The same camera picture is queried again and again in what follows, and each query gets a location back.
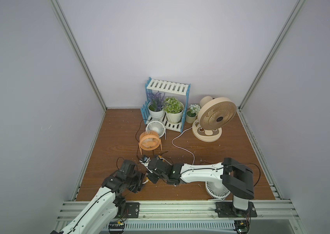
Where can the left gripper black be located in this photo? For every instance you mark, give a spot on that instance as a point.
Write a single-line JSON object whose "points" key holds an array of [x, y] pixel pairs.
{"points": [[138, 181]]}

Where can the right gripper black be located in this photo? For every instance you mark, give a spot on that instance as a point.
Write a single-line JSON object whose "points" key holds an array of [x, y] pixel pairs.
{"points": [[152, 169]]}

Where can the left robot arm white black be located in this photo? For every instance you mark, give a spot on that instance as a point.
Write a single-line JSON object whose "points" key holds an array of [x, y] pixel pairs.
{"points": [[108, 201]]}

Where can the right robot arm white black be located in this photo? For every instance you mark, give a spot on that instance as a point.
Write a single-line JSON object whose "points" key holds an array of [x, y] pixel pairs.
{"points": [[230, 174]]}

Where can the orange desk fan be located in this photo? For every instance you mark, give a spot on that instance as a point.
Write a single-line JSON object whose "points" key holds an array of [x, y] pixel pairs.
{"points": [[148, 141]]}

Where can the small white fan by shelf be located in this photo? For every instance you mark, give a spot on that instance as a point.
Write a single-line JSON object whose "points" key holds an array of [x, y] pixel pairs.
{"points": [[156, 126]]}

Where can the white round fan front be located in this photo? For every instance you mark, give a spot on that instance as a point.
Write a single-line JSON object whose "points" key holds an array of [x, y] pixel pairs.
{"points": [[217, 190]]}

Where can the beige raccoon desk fan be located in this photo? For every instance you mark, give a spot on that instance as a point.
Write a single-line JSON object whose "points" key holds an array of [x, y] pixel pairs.
{"points": [[214, 114]]}

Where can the lavender plant white pot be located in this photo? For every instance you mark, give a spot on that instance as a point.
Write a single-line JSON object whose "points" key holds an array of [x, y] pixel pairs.
{"points": [[155, 105]]}

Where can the green plant white pot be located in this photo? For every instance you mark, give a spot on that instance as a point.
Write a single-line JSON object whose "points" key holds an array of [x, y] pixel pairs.
{"points": [[174, 109]]}

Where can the small white flower pot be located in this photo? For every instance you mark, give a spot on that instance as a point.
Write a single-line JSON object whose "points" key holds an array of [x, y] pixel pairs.
{"points": [[192, 113]]}

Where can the blue white plant shelf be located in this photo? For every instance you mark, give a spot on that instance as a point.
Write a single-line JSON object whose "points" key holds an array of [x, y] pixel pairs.
{"points": [[169, 89]]}

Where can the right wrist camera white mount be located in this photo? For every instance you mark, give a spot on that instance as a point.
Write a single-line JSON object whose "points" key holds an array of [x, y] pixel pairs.
{"points": [[144, 159]]}

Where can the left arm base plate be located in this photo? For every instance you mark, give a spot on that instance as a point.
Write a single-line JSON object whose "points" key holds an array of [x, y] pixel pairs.
{"points": [[128, 210]]}

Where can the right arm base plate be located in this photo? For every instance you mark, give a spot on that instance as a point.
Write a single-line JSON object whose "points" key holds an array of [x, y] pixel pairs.
{"points": [[226, 209]]}

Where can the aluminium front rail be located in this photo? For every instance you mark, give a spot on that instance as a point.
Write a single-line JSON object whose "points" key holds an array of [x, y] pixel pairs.
{"points": [[188, 209]]}

